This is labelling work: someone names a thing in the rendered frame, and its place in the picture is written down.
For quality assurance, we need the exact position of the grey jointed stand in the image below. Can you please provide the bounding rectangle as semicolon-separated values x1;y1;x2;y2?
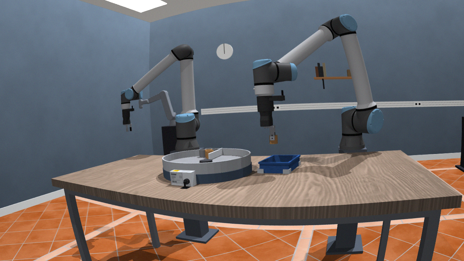
138;91;177;122

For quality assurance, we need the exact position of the white wall rail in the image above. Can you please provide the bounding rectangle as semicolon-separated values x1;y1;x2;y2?
201;100;464;115

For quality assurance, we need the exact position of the white wall clock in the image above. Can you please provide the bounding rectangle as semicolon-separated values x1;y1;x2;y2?
216;43;233;60

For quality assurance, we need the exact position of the blue crate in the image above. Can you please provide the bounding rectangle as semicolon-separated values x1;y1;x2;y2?
258;155;301;173

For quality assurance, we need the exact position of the black upright board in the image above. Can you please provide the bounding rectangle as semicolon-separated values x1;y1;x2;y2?
455;116;464;173

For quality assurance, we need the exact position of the grey turntable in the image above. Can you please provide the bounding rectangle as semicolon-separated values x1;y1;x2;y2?
162;147;252;185

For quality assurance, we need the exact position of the white ceiling light panel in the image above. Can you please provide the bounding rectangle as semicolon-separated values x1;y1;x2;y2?
104;0;168;13

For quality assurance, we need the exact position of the wooden table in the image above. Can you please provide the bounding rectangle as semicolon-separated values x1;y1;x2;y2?
51;150;463;261

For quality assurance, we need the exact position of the white control box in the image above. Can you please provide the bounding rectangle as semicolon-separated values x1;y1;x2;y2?
170;169;197;188

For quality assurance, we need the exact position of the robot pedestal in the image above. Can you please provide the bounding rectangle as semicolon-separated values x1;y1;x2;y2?
176;217;219;244
326;222;364;255

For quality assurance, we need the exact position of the wooden wall shelf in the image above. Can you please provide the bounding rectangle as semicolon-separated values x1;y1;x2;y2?
314;75;353;90

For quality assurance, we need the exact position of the black box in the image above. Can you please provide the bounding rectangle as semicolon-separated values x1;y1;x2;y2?
161;125;178;155

